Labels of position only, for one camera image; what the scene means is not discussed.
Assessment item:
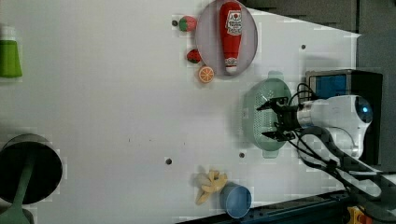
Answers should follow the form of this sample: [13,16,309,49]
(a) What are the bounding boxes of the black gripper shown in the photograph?
[257,97,300,142]

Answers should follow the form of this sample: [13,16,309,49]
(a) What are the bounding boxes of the mint green strainer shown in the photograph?
[242,71,291,159]

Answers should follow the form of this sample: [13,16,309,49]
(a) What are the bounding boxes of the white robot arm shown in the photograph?
[256,95,395,223]

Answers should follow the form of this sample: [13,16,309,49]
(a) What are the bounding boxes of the black toaster oven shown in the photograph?
[305,69,383,165]

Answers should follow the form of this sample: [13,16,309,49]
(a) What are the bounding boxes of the toy orange half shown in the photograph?
[198,65,214,83]

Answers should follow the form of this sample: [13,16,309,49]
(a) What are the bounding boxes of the blue cup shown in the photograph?
[219,182,252,218]

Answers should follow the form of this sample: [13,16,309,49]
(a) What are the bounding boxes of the small toy strawberry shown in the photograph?
[187,49,202,63]

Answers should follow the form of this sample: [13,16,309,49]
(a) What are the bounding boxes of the grey round plate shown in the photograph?
[195,0,258,77]

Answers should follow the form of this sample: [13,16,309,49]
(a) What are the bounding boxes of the red ketchup bottle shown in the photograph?
[219,1,242,74]

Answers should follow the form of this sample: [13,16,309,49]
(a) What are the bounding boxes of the large toy strawberry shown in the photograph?
[178,16,197,32]

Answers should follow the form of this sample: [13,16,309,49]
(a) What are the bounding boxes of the black cylinder holder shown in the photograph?
[0,133,64,204]

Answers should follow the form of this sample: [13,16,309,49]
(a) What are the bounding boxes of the green bottle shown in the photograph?
[0,25,22,78]

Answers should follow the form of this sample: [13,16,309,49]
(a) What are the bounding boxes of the green spatula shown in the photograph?
[0,154,35,224]

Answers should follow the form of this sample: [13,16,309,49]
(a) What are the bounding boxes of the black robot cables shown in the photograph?
[288,82,384,200]

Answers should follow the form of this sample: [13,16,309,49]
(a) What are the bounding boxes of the blue metal frame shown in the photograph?
[178,190,350,224]

